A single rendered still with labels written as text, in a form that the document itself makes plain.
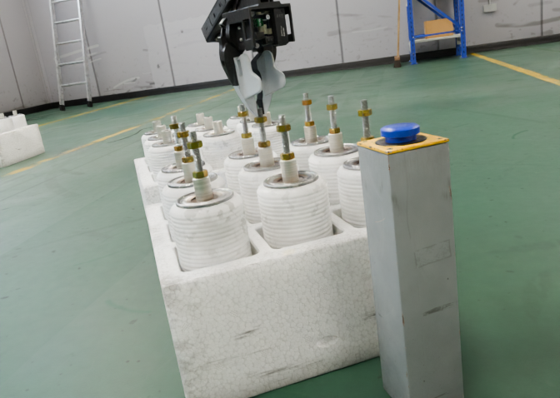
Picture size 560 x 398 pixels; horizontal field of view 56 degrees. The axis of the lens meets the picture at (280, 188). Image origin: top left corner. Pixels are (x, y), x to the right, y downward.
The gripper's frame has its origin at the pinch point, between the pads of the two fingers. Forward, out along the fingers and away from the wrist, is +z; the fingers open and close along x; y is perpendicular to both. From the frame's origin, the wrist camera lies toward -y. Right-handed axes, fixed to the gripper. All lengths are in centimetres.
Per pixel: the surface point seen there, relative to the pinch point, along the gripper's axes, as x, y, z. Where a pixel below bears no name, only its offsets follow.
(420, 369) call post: -5.7, 33.0, 27.9
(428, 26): 477, -340, -5
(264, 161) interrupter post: -0.9, 1.3, 8.3
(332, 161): 7.4, 7.3, 9.9
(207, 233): -17.6, 11.8, 12.4
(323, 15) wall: 430, -467, -38
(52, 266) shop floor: -24, -62, 34
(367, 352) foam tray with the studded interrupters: -1.8, 20.6, 33.1
